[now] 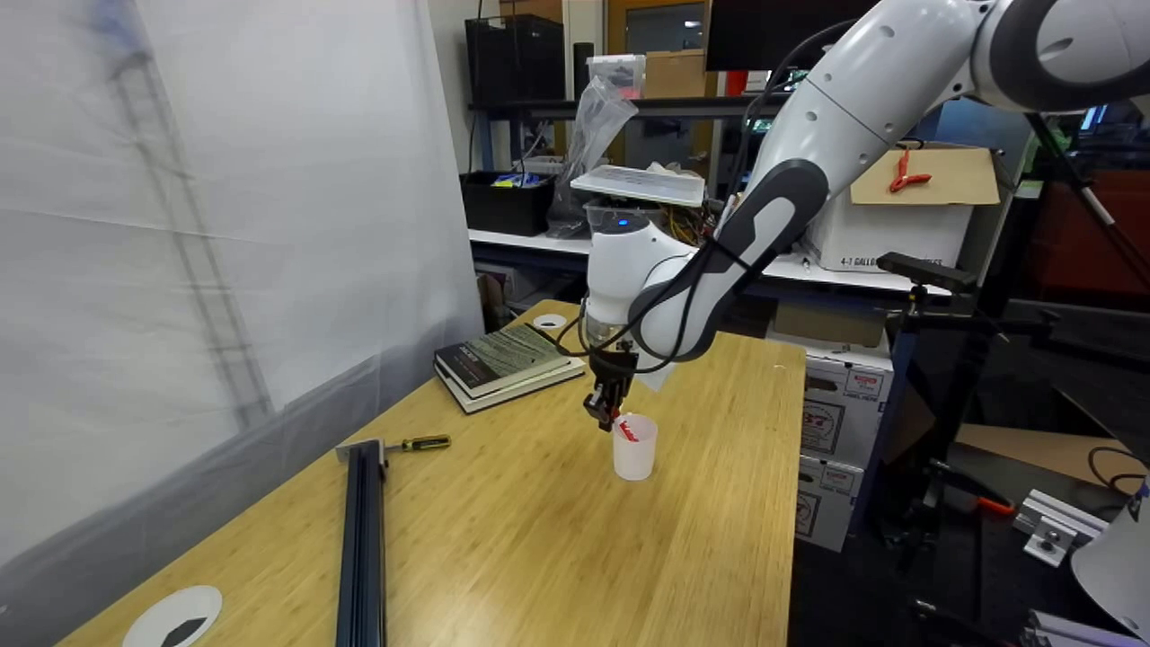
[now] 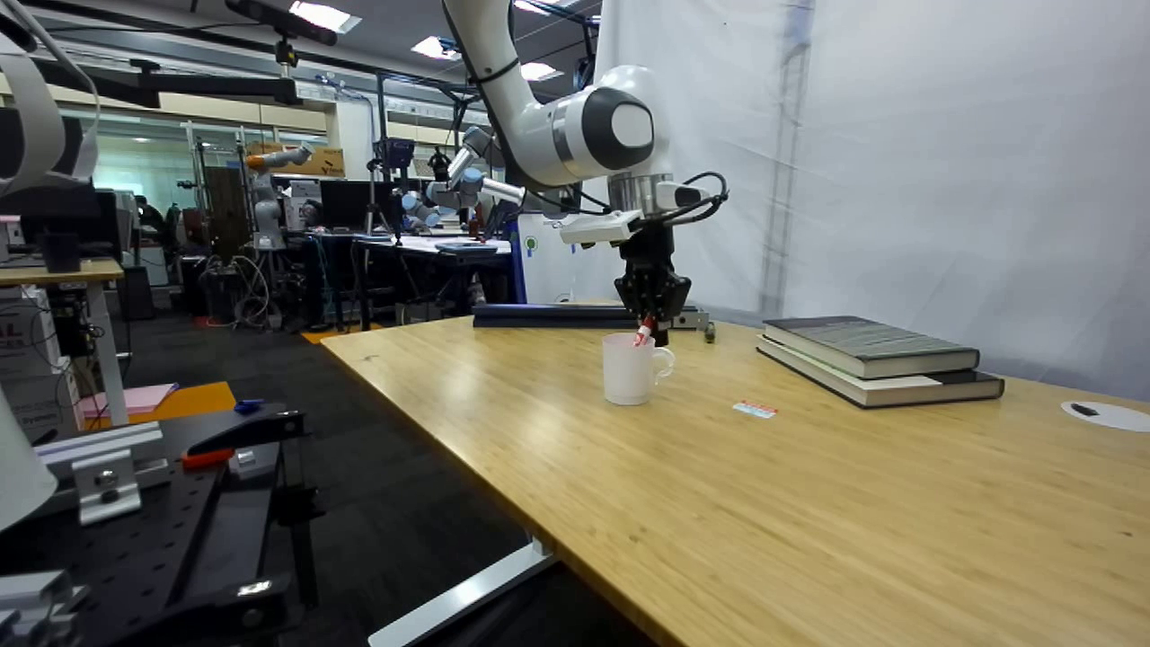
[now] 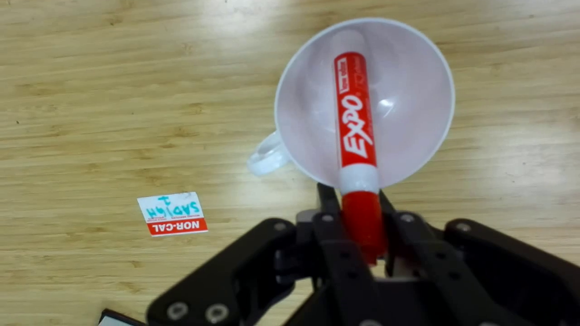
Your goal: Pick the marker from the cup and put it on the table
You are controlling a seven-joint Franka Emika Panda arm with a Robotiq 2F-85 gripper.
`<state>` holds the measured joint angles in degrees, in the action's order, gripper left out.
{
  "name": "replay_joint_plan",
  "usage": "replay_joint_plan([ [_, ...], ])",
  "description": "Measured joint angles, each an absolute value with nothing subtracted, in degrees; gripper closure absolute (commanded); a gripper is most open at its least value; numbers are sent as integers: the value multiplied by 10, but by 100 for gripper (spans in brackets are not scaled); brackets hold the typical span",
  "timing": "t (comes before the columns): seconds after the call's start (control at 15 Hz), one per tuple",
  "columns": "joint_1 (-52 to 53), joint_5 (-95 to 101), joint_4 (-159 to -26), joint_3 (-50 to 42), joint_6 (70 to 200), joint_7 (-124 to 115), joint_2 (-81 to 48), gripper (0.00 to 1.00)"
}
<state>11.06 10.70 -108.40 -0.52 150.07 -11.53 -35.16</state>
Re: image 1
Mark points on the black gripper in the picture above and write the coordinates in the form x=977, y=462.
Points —
x=613, y=363

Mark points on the red marker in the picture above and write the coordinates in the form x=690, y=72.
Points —
x=626, y=431

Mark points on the translucent white plastic cup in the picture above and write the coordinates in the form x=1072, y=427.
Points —
x=633, y=455

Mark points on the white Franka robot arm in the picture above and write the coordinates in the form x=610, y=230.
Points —
x=837, y=120

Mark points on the white thick book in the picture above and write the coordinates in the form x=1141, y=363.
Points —
x=527, y=381

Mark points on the small white table grommet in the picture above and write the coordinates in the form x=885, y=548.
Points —
x=548, y=320

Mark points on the green and black book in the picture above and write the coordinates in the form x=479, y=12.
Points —
x=505, y=356

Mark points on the white counter shelf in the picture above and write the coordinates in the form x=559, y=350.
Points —
x=527, y=246

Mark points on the clear plastic bin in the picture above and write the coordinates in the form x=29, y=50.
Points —
x=622, y=217

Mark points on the white flat tray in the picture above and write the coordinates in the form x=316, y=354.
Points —
x=639, y=185

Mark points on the black storage bin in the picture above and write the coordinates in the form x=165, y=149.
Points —
x=505, y=204

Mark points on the white printed carton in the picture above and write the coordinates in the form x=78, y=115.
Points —
x=846, y=399
x=826, y=500

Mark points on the clear plastic bag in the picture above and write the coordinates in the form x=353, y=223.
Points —
x=593, y=130

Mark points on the black upper shelf board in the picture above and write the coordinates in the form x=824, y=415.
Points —
x=668, y=105

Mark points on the white printer box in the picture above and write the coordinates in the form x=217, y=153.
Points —
x=898, y=235

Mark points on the brown cardboard box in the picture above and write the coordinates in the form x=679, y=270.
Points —
x=679, y=72

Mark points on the black stand with flat head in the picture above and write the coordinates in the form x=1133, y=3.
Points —
x=927, y=270

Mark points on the black box on shelf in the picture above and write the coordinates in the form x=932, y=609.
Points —
x=510, y=58

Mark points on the red clamp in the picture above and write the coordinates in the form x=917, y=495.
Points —
x=907, y=178

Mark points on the black monitor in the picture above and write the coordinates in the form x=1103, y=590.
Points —
x=757, y=29

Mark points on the brown cardboard sheet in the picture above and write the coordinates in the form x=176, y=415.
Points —
x=956, y=178

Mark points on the white fabric screen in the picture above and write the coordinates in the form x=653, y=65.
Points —
x=217, y=239

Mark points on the flat cardboard floor sheet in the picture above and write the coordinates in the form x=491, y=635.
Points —
x=1055, y=455

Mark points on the blue panel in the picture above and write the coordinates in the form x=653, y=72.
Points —
x=994, y=130

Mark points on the large white table grommet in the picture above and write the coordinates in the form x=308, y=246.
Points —
x=165, y=614

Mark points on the dark red cabinet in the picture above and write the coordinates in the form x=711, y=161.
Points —
x=1092, y=235

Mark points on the white round disc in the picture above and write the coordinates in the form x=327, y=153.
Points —
x=1120, y=572

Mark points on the long black metal rail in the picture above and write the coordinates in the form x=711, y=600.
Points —
x=360, y=552

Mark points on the aluminium bracket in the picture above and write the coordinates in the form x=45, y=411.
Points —
x=1058, y=525

